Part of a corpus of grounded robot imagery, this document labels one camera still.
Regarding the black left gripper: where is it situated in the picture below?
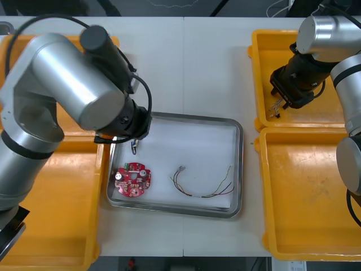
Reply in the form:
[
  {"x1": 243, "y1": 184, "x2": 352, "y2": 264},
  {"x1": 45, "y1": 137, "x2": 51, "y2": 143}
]
[{"x1": 131, "y1": 108, "x2": 153, "y2": 142}]

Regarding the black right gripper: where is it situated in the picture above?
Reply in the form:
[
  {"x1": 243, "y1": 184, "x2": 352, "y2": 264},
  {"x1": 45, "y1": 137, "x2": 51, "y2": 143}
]
[{"x1": 269, "y1": 66, "x2": 315, "y2": 111}]

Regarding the thin white wire harness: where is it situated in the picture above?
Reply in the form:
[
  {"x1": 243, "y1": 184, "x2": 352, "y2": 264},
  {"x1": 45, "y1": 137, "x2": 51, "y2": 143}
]
[{"x1": 269, "y1": 98, "x2": 284, "y2": 119}]

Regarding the yellow-orange plastic bin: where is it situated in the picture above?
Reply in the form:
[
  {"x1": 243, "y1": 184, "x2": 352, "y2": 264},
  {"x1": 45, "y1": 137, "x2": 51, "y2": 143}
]
[
  {"x1": 0, "y1": 35, "x2": 121, "y2": 139},
  {"x1": 0, "y1": 137, "x2": 105, "y2": 268},
  {"x1": 247, "y1": 29, "x2": 361, "y2": 132},
  {"x1": 253, "y1": 126, "x2": 361, "y2": 262}
]

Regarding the round red circuit board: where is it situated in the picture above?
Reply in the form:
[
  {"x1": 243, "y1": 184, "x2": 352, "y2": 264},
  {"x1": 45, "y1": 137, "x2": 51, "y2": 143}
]
[{"x1": 113, "y1": 161, "x2": 152, "y2": 199}]

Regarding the steel tray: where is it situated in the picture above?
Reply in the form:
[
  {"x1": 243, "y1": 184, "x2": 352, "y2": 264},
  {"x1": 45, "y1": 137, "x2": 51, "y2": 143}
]
[{"x1": 106, "y1": 111, "x2": 244, "y2": 219}]

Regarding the multicoloured wire harness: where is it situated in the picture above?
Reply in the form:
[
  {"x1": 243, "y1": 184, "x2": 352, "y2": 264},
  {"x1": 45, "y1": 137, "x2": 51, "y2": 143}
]
[{"x1": 169, "y1": 165, "x2": 235, "y2": 198}]

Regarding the white cable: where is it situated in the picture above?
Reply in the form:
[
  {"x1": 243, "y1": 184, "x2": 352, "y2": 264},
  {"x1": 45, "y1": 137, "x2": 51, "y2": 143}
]
[{"x1": 266, "y1": 0, "x2": 294, "y2": 18}]

